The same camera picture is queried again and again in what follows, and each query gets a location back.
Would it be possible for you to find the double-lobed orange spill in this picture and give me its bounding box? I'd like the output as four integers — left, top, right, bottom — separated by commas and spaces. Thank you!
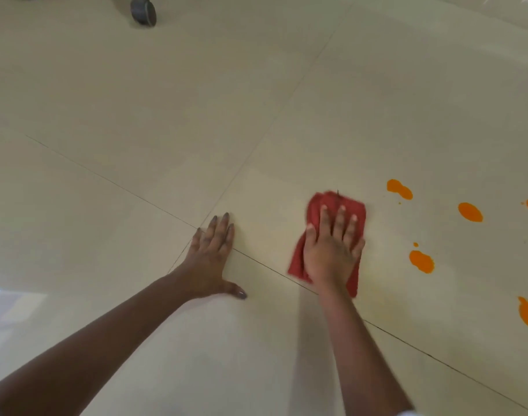
386, 179, 414, 201

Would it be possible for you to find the person's left forearm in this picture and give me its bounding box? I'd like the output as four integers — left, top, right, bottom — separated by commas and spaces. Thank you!
0, 273, 192, 416

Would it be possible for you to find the grey caster wheel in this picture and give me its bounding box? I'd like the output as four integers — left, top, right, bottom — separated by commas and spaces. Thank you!
130, 0, 157, 27

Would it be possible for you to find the oval orange spill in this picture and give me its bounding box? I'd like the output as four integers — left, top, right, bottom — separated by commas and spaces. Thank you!
458, 203, 484, 223

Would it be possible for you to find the red cleaning cloth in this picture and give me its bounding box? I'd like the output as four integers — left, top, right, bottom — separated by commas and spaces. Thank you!
288, 190, 368, 298

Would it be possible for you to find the person's left hand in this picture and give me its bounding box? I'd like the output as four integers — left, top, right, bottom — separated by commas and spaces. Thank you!
176, 212, 248, 301

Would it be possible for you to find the person's right forearm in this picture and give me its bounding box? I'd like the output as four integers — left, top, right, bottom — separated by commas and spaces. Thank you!
318, 281, 416, 416

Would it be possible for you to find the orange spill with droplet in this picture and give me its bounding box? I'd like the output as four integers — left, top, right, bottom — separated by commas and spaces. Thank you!
409, 242, 435, 274

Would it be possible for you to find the person's right hand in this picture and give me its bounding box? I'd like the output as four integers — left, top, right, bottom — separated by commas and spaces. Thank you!
303, 205, 366, 290

